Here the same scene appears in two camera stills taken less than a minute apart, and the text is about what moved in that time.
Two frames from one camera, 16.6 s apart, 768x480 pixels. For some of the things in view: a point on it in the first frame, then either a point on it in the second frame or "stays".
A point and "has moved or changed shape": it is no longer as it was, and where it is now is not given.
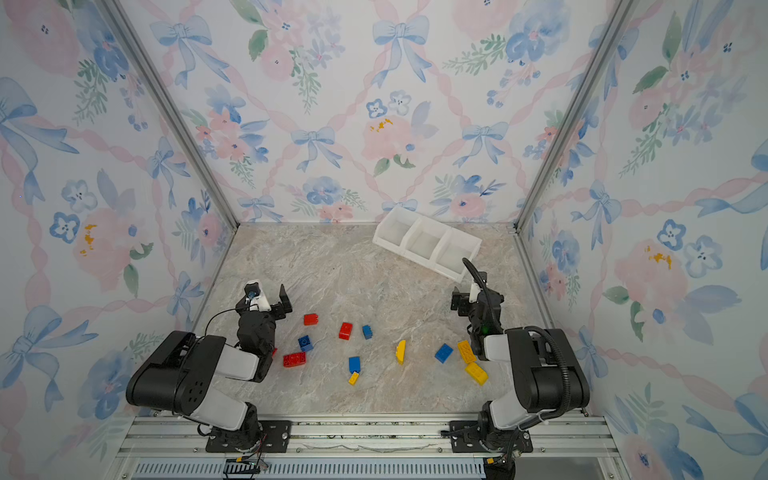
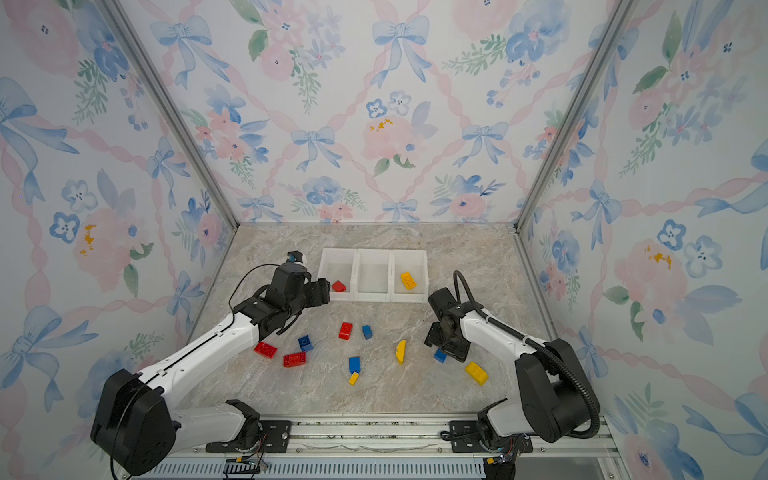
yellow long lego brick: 477,373 stays
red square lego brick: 345,331 stays
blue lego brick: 305,344 stays
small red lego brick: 310,319 to 338,286
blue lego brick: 443,353 stays
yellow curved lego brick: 401,352 stays
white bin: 423,240 to 372,275
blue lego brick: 354,364 stays
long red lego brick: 294,359 stays
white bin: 392,231 to 338,264
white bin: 455,247 to 407,275
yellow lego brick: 467,351 has moved or changed shape
